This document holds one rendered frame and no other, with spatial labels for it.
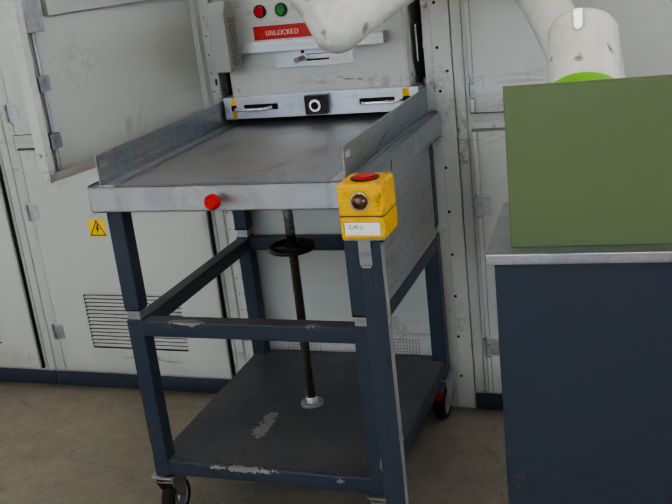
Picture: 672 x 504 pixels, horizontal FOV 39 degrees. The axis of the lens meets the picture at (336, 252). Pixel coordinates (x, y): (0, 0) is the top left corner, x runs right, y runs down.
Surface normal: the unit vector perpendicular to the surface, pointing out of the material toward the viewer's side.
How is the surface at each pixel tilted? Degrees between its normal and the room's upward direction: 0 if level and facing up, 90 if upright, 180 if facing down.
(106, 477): 0
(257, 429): 0
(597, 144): 90
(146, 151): 90
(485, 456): 0
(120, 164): 90
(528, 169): 90
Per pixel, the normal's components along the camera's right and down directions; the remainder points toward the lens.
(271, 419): -0.11, -0.94
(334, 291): -0.32, 0.33
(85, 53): 0.86, 0.07
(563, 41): -0.68, -0.36
